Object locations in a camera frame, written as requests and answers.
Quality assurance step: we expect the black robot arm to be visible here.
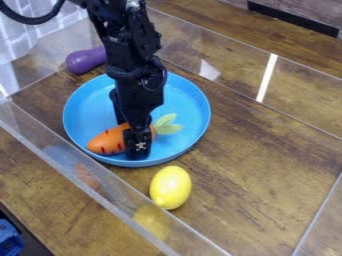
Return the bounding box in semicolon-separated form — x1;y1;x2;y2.
70;0;167;160

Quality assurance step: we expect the purple toy eggplant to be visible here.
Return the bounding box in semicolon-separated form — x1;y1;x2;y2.
66;46;106;75

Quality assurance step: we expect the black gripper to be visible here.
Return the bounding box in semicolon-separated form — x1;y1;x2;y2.
106;56;167;161

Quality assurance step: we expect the clear acrylic barrier wall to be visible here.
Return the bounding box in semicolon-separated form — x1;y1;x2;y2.
0;98;231;256

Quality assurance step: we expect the blue round tray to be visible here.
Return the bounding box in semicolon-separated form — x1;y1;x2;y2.
63;72;211;168

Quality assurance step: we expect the yellow toy lemon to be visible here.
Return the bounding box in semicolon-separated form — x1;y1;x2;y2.
150;166;193;210

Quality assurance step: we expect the orange toy carrot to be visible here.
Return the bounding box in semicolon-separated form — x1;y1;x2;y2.
87;113;183;155

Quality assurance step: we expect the black cable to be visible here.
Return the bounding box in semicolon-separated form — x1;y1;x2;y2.
0;0;67;26

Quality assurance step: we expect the blue object at corner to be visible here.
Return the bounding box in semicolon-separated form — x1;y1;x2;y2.
0;219;24;256

